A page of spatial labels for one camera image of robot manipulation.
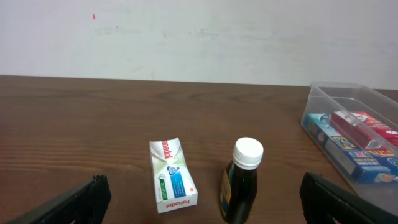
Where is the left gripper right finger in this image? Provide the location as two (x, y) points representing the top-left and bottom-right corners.
(300, 172), (397, 224)

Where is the red medicine box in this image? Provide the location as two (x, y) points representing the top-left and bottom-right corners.
(330, 111), (397, 149)

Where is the dark bottle white cap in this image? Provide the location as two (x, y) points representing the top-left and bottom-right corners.
(219, 137), (264, 223)

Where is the blue Kool Fever box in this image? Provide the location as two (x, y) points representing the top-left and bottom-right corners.
(303, 113), (397, 184)

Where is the clear plastic container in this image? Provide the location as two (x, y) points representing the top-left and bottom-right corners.
(301, 82), (397, 215)

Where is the white Panadol box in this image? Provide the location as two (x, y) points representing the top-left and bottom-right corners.
(149, 138), (198, 213)

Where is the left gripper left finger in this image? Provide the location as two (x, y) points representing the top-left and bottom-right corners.
(8, 175), (111, 224)

